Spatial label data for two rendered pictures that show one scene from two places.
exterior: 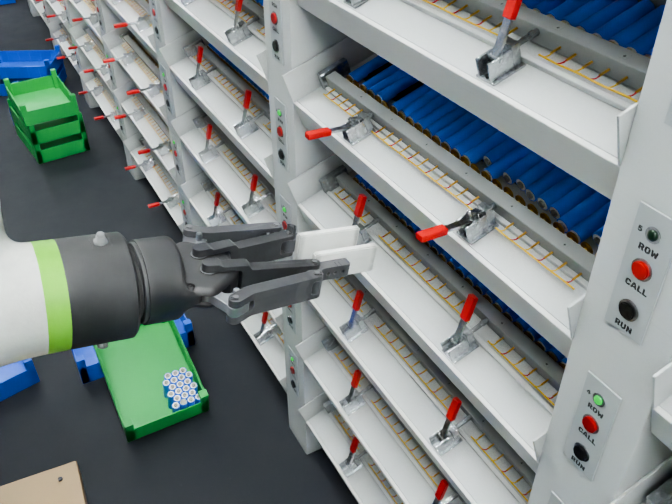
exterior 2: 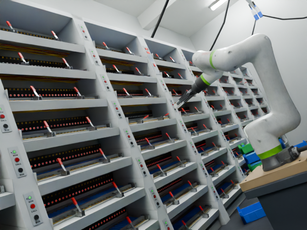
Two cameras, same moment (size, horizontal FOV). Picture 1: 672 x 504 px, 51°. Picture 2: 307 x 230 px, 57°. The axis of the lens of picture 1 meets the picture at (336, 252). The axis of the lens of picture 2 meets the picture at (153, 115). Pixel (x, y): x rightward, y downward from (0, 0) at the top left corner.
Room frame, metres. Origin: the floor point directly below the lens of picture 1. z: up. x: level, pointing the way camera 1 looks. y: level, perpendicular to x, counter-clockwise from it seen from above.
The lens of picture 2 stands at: (1.71, 1.62, 0.53)
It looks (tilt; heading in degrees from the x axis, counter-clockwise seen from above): 11 degrees up; 240
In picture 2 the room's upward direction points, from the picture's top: 25 degrees counter-clockwise
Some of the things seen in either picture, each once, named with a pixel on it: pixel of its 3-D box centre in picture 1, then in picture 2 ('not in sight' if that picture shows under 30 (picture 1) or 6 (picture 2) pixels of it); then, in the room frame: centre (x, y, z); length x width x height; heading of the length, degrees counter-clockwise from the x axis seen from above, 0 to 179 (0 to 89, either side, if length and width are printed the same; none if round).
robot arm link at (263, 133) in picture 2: not in sight; (264, 136); (0.56, 0.56, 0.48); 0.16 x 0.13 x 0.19; 154
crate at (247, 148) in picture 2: not in sight; (259, 141); (0.01, -0.02, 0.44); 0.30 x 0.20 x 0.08; 128
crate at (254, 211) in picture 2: not in sight; (260, 207); (0.33, 0.01, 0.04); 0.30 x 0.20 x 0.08; 143
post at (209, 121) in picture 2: not in sight; (204, 119); (-0.12, -0.67, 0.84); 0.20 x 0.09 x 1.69; 119
